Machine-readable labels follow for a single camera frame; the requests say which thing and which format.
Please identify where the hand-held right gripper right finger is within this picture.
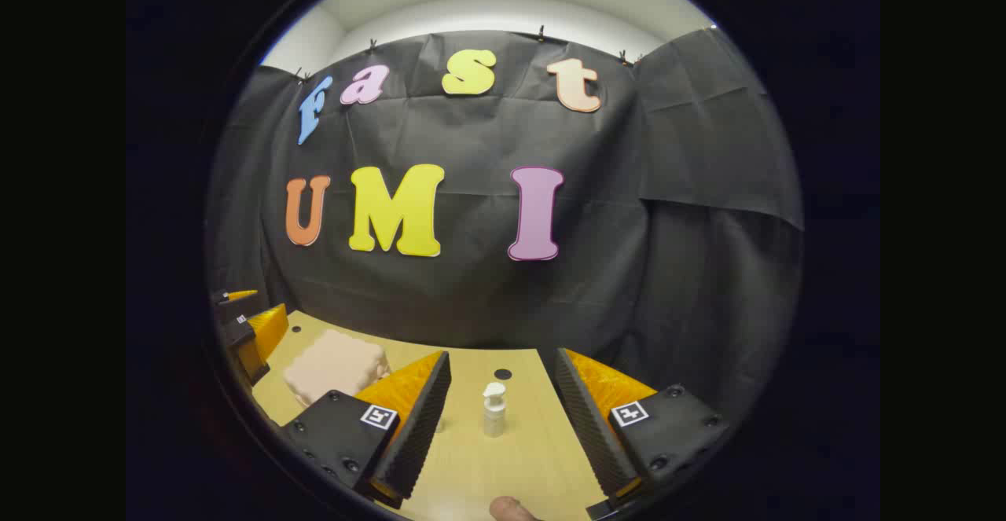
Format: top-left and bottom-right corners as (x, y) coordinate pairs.
(555, 347), (732, 519)

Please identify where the white pump bottle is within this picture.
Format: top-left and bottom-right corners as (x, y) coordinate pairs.
(482, 382), (508, 438)

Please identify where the black backdrop cloth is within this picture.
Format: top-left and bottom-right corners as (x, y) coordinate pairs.
(206, 28), (804, 420)

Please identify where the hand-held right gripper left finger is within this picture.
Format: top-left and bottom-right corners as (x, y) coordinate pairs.
(281, 350), (453, 510)

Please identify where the pink suitcase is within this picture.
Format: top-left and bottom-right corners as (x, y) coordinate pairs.
(283, 328), (391, 409)

